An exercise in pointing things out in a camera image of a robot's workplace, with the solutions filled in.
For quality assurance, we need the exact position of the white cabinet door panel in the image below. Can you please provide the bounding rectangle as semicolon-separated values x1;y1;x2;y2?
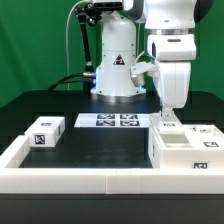
149;113;184;134
184;125;224;150

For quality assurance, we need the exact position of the white marker base plate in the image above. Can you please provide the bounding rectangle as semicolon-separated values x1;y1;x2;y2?
74;113;150;128

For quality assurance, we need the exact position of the white cable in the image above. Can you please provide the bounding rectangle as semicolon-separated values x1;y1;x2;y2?
65;0;88;92

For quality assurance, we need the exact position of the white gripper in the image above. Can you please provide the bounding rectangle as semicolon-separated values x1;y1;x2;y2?
147;34;196;120

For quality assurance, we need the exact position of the white U-shaped fence wall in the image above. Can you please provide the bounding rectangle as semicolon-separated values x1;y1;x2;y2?
0;135;224;194

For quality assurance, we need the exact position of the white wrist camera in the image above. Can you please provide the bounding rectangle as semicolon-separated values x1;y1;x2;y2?
130;62;159;87

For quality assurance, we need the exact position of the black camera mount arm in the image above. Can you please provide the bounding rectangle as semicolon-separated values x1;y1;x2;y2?
75;3;97;77

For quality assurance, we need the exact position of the white cabinet top block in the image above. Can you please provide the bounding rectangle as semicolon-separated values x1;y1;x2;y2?
25;116;65;147

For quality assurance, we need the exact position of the white cabinet body box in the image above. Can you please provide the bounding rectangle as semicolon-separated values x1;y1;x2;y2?
147;126;224;169

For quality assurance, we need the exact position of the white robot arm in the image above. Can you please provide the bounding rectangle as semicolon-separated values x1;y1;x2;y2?
90;0;214;121

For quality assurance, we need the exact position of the black cable bundle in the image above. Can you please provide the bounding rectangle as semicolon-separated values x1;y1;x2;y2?
47;73;98;92

